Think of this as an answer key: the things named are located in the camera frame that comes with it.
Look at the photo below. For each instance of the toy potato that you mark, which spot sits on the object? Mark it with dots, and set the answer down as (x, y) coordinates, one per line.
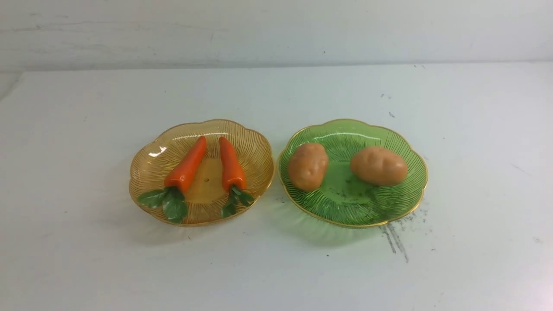
(379, 166)
(307, 166)

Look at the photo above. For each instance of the orange toy carrot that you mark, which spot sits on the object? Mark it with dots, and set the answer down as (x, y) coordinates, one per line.
(233, 179)
(171, 198)

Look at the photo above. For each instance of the green ribbed plastic plate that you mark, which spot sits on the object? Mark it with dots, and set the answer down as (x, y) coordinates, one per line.
(343, 199)

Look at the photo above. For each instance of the yellow ribbed plastic plate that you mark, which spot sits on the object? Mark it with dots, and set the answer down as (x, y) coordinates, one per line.
(206, 196)

